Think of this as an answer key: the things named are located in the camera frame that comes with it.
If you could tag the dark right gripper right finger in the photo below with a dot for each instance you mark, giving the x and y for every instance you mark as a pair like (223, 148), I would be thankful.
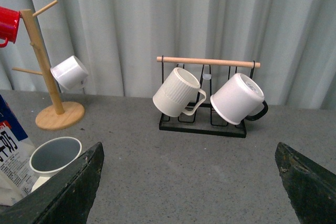
(309, 186)

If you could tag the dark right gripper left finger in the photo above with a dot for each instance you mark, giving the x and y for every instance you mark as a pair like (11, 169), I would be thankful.
(65, 198)

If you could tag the cream ribbed mug grey inside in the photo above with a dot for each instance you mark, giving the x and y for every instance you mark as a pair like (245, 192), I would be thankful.
(53, 156)

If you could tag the blue white milk carton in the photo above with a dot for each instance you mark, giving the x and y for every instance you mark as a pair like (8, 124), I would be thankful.
(17, 178)

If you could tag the wooden mug tree stand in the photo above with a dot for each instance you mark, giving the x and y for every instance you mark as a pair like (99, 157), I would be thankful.
(60, 115)

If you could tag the white mug on tree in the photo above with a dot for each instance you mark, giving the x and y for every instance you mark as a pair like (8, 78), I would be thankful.
(70, 74)

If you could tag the cream ribbed mug on rack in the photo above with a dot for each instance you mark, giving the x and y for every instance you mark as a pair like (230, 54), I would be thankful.
(176, 92)

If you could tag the red enamel mug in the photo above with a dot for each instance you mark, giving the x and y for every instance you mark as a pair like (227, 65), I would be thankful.
(9, 26)

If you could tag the black wire mug rack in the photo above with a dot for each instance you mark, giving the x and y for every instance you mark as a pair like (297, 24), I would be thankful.
(205, 120)

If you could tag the white mug black handle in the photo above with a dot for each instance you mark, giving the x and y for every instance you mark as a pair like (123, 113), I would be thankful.
(238, 99)

